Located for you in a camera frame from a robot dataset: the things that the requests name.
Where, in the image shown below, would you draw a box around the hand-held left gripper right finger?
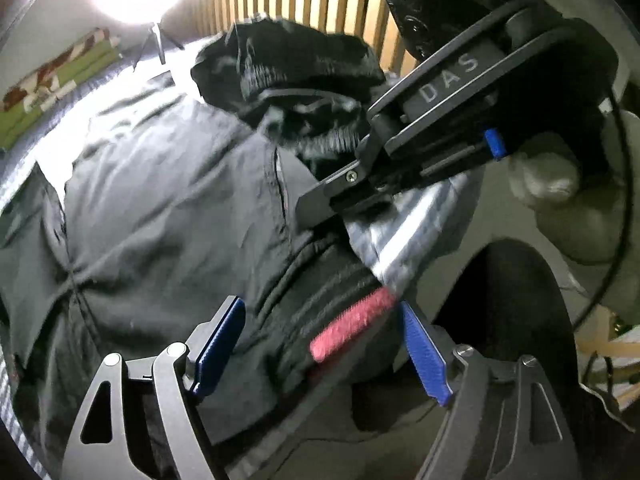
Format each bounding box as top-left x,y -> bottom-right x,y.
399,301 -> 584,480

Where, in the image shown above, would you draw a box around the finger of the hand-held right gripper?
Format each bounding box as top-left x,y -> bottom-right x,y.
295,157 -> 402,234

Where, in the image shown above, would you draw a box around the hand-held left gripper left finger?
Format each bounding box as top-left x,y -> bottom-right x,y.
60,296 -> 247,480

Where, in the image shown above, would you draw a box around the dark grey pants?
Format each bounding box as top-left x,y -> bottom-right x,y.
0,72 -> 417,480

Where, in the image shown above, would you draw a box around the person's right hand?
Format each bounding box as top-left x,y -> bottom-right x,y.
506,147 -> 624,267

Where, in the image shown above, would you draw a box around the black shorts elastic waistband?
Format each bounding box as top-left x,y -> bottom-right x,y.
250,92 -> 374,182

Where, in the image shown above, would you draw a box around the striped grey white bed quilt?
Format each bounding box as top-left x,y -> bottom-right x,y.
0,35 -> 484,480

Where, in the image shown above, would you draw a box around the large black crumpled garment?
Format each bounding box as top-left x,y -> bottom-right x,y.
191,19 -> 389,126

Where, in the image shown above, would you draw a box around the tan wooden piece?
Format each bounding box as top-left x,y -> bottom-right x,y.
575,310 -> 640,412

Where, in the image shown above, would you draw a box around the black tripod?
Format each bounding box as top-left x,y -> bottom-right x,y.
131,22 -> 186,72

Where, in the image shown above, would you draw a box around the green folded blanket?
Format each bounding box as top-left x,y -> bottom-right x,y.
0,35 -> 124,152

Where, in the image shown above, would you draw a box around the brown white folded blanket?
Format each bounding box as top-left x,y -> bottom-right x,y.
2,27 -> 121,111

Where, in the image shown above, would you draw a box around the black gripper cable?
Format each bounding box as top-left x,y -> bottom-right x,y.
570,87 -> 632,334

